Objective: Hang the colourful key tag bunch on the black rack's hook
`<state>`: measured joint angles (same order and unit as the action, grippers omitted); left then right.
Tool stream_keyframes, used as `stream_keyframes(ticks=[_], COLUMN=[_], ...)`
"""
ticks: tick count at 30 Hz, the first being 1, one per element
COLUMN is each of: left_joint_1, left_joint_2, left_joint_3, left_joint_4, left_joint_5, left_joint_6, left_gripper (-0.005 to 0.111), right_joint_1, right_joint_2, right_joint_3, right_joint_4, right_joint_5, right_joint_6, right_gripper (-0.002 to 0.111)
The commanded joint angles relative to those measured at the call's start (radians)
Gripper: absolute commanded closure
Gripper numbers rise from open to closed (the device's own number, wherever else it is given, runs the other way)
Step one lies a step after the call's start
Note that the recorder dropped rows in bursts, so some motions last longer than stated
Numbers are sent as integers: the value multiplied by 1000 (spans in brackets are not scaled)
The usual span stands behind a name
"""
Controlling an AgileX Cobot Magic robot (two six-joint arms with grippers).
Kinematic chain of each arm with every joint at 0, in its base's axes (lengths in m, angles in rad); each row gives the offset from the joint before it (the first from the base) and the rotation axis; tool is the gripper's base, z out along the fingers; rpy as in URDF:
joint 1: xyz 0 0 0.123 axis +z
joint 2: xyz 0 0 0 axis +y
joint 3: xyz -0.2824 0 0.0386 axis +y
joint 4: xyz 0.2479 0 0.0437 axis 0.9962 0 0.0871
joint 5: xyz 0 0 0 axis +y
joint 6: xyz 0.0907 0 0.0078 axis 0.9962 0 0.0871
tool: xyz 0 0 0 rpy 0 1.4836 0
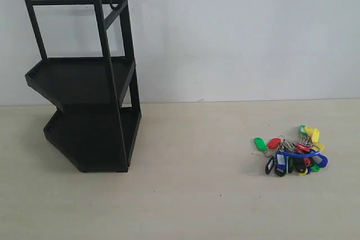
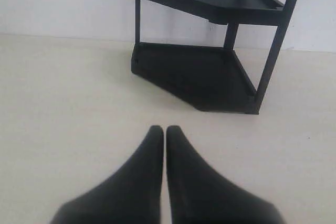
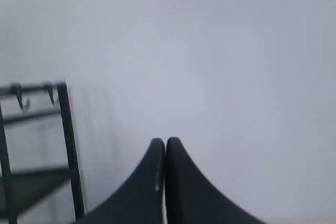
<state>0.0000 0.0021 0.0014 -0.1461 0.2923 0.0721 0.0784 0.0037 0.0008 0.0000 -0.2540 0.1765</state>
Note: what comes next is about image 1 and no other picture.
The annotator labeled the black metal two-tier rack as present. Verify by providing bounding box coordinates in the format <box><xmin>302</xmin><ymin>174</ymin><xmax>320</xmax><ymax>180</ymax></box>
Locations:
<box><xmin>24</xmin><ymin>0</ymin><xmax>142</xmax><ymax>173</ymax></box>

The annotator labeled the colourful key tag bunch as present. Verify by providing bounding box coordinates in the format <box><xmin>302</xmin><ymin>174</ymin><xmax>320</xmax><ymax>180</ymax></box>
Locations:
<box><xmin>253</xmin><ymin>125</ymin><xmax>329</xmax><ymax>177</ymax></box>

